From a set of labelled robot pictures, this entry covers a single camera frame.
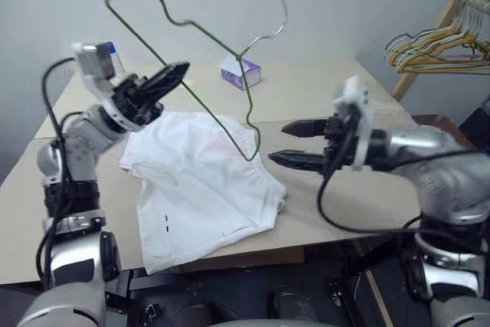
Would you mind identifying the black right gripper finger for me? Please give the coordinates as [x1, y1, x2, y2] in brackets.
[280, 119, 330, 139]
[268, 149, 327, 175]

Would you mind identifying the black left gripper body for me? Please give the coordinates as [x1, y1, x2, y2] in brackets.
[113, 73, 165, 126]

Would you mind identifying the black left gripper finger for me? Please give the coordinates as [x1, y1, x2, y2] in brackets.
[150, 70, 189, 104]
[144, 61, 191, 89]

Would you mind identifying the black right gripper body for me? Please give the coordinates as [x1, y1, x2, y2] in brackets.
[323, 110, 364, 175]

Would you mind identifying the green wire hanger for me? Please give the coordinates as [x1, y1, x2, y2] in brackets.
[104, 0, 290, 162]

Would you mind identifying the wooden hanger rack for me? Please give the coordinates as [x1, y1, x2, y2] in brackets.
[391, 0, 490, 103]

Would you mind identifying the purple tissue box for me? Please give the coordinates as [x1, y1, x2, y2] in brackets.
[220, 54, 263, 92]

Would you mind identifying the white t-shirt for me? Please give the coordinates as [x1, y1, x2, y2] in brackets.
[118, 110, 289, 276]

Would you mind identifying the dark box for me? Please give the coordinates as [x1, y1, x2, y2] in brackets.
[458, 99, 490, 149]

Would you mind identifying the dark rounded shape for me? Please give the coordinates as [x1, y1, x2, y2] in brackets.
[266, 284, 319, 323]

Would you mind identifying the thin wooden stick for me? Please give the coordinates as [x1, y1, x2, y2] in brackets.
[364, 268, 394, 327]

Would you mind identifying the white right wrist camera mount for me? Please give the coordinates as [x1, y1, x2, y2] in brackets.
[331, 75, 375, 172]

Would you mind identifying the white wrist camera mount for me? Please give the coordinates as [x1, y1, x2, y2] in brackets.
[331, 75, 375, 172]
[71, 41, 143, 131]

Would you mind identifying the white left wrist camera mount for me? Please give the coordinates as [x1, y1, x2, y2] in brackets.
[71, 41, 143, 131]

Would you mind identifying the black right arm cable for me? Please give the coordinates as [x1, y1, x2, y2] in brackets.
[315, 112, 472, 234]

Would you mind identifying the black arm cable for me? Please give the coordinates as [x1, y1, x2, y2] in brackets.
[36, 57, 77, 289]
[315, 112, 472, 234]

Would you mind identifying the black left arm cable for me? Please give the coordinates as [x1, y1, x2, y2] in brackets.
[36, 57, 77, 289]

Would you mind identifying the bunch of wire hangers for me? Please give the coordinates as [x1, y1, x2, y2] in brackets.
[384, 0, 490, 75]

